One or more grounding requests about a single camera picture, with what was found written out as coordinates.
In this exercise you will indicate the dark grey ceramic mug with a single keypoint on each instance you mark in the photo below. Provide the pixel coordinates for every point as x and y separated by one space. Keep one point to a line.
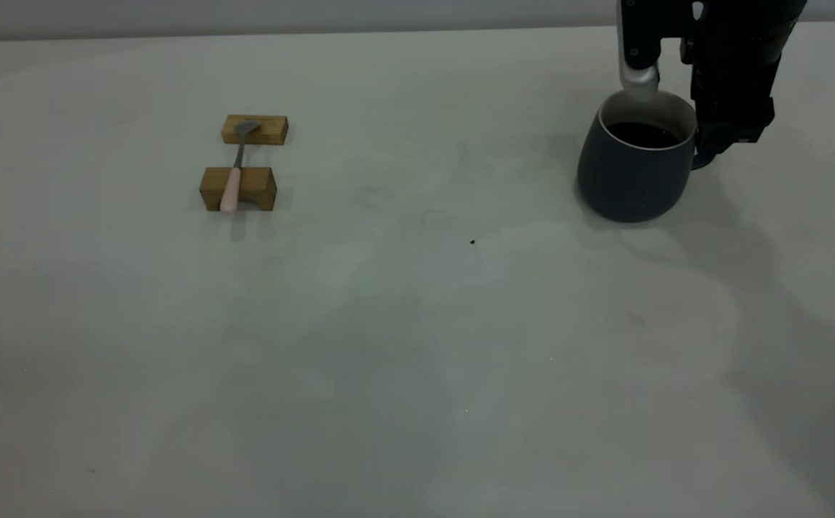
630 180

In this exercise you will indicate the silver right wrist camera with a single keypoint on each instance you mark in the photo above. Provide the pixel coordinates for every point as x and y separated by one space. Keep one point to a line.
638 50

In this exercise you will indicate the flat rectangular wooden block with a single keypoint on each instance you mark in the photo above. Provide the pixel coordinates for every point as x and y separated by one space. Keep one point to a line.
270 131

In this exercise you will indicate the dark coffee liquid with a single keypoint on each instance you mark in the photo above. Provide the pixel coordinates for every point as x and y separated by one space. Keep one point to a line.
644 135

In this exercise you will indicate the arched wooden block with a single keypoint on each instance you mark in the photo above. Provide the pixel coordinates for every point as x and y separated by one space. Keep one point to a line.
258 187

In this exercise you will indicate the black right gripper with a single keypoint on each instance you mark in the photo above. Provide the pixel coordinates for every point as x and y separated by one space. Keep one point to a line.
741 29

